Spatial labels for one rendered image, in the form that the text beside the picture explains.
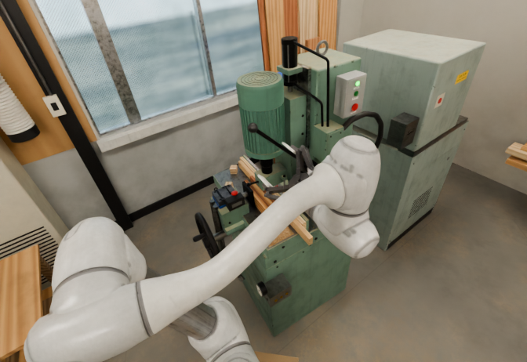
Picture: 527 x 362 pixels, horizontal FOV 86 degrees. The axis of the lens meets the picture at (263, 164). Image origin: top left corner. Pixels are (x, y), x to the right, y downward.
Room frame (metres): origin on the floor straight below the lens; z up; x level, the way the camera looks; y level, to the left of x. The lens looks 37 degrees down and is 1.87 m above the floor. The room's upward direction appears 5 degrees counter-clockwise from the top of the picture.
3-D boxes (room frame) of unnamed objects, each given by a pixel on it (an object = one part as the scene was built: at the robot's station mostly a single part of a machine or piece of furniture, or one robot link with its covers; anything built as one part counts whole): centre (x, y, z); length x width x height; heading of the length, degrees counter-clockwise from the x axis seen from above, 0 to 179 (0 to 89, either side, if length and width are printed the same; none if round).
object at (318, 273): (1.07, -0.12, 0.35); 0.58 x 0.45 x 0.71; 117
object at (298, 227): (1.01, -0.02, 0.92); 0.65 x 0.02 x 0.04; 27
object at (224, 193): (0.96, 0.18, 0.99); 0.13 x 0.11 x 0.06; 27
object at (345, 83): (1.03, -0.36, 1.40); 0.10 x 0.06 x 0.16; 117
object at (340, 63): (1.15, -0.27, 1.16); 0.22 x 0.22 x 0.72; 27
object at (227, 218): (0.96, 0.18, 0.91); 0.15 x 0.14 x 0.09; 27
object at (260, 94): (1.01, -0.01, 1.35); 0.18 x 0.18 x 0.31
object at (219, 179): (1.00, 0.10, 0.87); 0.61 x 0.30 x 0.06; 27
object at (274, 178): (1.02, -0.03, 1.03); 0.14 x 0.07 x 0.09; 117
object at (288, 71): (1.08, -0.14, 1.53); 0.08 x 0.08 x 0.17; 27
